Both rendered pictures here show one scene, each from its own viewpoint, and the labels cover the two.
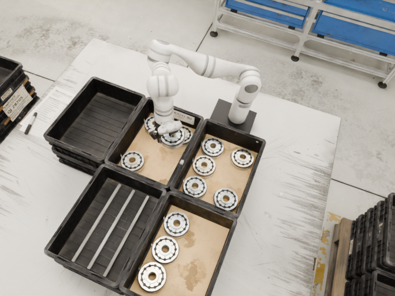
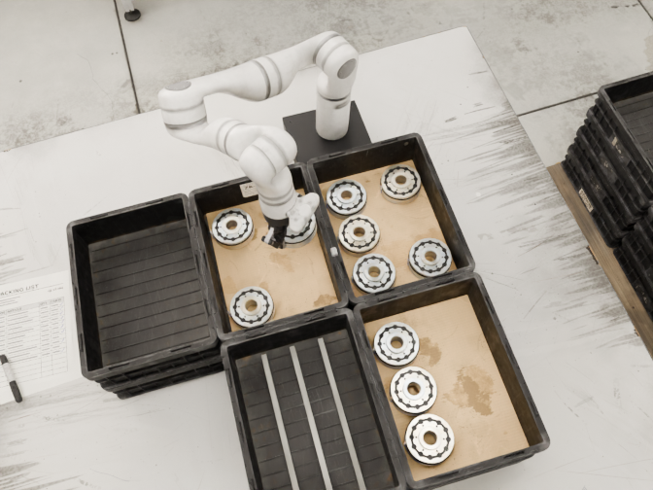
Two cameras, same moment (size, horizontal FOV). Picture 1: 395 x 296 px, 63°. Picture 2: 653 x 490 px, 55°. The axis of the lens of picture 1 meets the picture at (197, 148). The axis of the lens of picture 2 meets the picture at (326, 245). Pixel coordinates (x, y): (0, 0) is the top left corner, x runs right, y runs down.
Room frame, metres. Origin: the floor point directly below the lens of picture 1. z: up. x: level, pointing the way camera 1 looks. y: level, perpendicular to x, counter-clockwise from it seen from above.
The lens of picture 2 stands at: (0.12, 0.35, 2.23)
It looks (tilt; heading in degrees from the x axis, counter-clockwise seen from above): 64 degrees down; 333
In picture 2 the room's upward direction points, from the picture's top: 6 degrees counter-clockwise
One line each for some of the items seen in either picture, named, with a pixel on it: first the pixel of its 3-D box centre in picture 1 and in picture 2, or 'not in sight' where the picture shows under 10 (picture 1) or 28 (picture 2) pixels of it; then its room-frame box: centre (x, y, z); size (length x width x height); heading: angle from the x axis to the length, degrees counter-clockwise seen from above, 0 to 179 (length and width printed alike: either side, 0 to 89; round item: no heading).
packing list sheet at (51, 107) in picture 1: (53, 112); (31, 332); (1.00, 0.79, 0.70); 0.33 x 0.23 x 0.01; 165
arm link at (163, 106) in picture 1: (160, 94); (267, 171); (0.72, 0.15, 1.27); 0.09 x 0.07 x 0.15; 103
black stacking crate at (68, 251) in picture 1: (111, 224); (310, 418); (0.38, 0.30, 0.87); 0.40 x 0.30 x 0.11; 163
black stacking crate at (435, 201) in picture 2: (218, 170); (386, 224); (0.68, -0.11, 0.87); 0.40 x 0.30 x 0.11; 163
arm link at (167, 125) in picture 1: (165, 115); (285, 198); (0.71, 0.13, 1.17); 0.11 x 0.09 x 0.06; 29
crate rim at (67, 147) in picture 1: (97, 116); (139, 281); (0.85, 0.47, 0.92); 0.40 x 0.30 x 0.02; 163
